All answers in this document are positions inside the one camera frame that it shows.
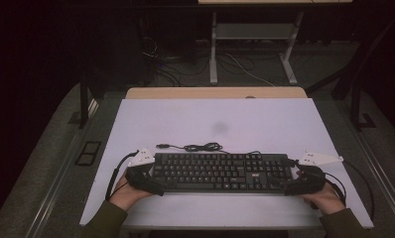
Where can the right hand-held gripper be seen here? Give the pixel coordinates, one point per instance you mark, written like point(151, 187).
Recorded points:
point(309, 178)

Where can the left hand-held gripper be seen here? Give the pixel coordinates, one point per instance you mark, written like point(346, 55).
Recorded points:
point(141, 175)

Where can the black computer keyboard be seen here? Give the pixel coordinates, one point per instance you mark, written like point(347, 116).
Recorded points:
point(212, 172)

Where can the person's left hand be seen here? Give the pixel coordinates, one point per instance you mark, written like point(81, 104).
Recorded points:
point(127, 196)

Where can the person's right hand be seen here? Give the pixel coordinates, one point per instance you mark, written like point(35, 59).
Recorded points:
point(328, 200)

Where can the black metal stand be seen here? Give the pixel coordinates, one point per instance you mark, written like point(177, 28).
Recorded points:
point(83, 105)
point(356, 105)

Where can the wooden table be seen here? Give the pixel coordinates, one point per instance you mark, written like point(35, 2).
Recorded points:
point(185, 92)

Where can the white table board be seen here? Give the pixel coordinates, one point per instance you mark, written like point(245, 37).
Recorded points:
point(218, 112)

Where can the black floor socket frame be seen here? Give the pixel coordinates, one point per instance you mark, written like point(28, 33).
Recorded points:
point(88, 153)

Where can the metal floor rail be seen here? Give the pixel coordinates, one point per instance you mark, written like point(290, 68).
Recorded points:
point(380, 178)
point(58, 185)

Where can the white metal desk frame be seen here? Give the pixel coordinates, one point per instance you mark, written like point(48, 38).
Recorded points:
point(213, 66)

